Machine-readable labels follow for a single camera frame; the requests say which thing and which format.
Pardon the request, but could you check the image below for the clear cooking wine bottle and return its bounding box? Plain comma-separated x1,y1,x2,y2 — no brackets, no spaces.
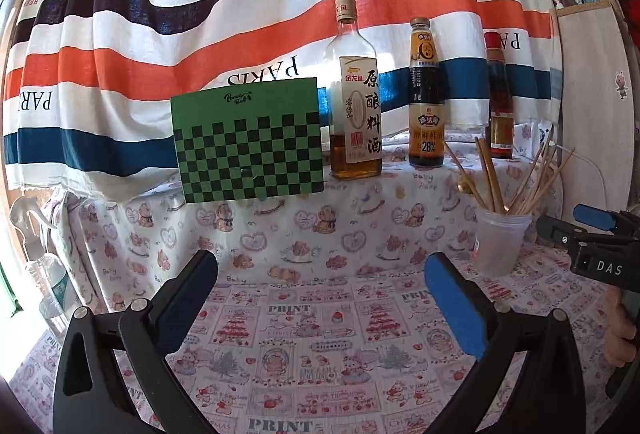
326,0,383,180

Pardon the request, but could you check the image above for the pink printed tablecloth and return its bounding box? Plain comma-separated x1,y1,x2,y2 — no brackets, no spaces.
10,239,626,434

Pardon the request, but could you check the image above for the clear plastic cup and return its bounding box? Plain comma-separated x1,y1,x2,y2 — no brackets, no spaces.
472,207,533,278

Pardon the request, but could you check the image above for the bunch of chopsticks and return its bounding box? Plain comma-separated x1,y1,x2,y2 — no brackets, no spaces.
442,124,576,216

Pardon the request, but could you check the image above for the white cable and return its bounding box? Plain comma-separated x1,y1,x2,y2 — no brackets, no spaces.
555,147,607,185

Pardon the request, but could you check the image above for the clear spray bottle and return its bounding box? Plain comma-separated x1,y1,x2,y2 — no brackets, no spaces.
9,198,83,335

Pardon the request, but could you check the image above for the green checkered box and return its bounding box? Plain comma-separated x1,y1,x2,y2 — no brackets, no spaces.
170,77,326,205

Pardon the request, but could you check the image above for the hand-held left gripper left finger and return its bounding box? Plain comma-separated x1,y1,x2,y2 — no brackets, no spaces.
51,249,219,434

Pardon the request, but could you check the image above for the red-capped sauce bottle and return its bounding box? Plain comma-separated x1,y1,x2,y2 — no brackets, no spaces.
482,32,516,160

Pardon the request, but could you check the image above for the striped curtain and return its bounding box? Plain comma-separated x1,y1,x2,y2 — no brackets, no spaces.
0,0,558,205

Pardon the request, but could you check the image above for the person's right hand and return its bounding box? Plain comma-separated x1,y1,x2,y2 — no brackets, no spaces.
606,288,640,365

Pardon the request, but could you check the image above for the bear print cloth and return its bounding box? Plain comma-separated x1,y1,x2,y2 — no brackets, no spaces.
60,117,566,285

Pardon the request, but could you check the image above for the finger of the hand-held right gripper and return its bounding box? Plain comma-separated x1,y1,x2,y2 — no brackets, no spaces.
572,204,640,240
536,214,601,255

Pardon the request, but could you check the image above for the white charger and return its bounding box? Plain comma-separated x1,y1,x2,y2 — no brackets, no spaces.
530,121,553,150

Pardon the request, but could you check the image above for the light wooden board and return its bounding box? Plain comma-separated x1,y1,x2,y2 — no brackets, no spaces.
555,2,640,215

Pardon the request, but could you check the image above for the dark sauce bottle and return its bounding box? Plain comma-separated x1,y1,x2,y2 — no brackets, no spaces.
407,17,447,169

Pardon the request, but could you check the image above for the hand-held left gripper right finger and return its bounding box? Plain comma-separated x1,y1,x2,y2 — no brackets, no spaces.
424,251,587,434

